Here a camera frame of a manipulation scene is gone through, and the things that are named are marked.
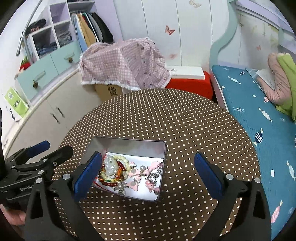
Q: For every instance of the pink checkered cloth cover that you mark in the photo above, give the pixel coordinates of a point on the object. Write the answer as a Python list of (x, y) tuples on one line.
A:
[(134, 64)]

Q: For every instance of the pearl earring gold stud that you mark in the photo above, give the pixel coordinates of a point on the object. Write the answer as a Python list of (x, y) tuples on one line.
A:
[(120, 188)]

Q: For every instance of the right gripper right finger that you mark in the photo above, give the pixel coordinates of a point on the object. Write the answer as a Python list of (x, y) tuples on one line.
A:
[(223, 188)]

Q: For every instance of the person's left hand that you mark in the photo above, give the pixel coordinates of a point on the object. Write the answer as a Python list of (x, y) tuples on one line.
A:
[(14, 217)]

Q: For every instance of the teal bed frame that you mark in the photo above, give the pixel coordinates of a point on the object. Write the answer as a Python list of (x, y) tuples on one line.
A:
[(245, 32)]

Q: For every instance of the white jade pendant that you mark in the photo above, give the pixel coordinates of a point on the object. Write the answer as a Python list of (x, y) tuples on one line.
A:
[(111, 166)]

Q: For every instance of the dark metal tin box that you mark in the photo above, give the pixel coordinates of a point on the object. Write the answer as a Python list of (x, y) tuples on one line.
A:
[(129, 154)]

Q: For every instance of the white flat box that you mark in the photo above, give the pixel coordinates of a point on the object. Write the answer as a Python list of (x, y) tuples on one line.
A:
[(186, 72)]

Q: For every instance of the pink quilted jacket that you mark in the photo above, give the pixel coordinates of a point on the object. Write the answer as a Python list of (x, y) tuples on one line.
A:
[(274, 82)]

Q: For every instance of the brown cardboard box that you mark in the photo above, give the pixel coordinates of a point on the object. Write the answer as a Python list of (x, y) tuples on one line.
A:
[(107, 92)]

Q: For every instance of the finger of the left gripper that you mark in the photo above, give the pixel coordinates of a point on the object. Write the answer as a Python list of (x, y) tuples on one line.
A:
[(53, 160), (24, 154)]

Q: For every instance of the green paper box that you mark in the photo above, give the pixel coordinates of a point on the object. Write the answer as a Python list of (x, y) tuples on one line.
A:
[(16, 102)]

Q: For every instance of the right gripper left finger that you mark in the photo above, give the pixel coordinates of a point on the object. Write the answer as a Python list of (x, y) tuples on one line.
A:
[(73, 187)]

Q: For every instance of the teal candy print bedsheet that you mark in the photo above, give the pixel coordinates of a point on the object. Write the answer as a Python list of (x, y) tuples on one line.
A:
[(272, 134)]

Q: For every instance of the pink cartoon keychain charm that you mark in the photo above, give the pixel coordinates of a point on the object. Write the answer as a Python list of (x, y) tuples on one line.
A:
[(151, 176)]

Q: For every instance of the hanging clothes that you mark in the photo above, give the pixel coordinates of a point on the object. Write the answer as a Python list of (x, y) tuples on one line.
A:
[(89, 29)]

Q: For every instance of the white and teal wardrobe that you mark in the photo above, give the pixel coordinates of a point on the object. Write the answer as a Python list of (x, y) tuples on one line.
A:
[(39, 59)]

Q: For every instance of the red storage stool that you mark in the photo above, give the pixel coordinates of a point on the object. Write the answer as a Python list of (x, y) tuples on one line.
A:
[(197, 86)]

